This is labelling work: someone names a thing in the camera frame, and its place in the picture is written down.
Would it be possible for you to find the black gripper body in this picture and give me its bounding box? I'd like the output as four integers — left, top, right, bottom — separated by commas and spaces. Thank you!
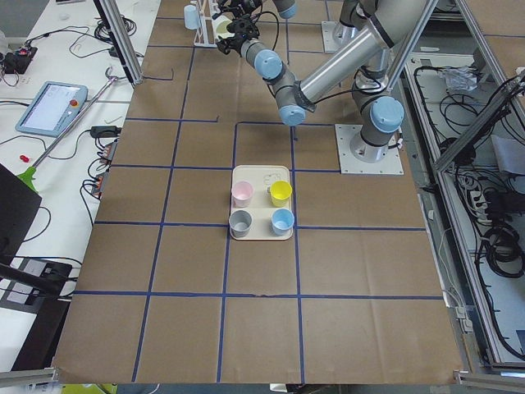
223, 0, 263, 16
227, 18, 258, 54

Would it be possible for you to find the cream white plastic cup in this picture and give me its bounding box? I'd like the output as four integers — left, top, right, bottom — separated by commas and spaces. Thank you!
212, 15, 234, 41

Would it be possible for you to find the light blue plastic cup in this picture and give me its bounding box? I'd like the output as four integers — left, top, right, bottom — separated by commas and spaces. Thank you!
184, 4, 200, 30

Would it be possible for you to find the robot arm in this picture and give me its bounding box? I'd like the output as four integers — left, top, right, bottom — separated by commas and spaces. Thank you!
217, 1, 435, 163
217, 0, 297, 19

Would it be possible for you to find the pink plastic cup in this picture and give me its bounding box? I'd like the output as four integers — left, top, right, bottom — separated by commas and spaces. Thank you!
231, 181, 254, 208

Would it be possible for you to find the yellow plastic cup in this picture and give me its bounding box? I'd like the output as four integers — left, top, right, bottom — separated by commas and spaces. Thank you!
269, 181, 293, 208

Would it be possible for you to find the grey plastic cup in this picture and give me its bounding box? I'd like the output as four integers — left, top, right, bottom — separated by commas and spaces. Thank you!
229, 209, 253, 239

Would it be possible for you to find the cream plastic tray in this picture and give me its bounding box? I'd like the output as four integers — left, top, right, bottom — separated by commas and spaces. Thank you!
230, 165, 294, 241

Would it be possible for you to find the blue teach pendant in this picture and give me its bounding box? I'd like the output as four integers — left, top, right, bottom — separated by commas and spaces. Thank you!
15, 81, 88, 137

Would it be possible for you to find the white wire cup rack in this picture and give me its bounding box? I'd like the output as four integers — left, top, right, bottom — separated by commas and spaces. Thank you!
188, 0, 220, 48

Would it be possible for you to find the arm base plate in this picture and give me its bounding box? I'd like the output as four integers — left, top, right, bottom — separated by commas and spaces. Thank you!
335, 124, 404, 176
321, 21, 352, 53

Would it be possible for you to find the aluminium frame post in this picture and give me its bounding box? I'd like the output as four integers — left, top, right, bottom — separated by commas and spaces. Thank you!
94, 0, 143, 86

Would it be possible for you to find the grabber stick green handle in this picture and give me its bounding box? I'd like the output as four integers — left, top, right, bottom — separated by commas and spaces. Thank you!
17, 66, 121, 193

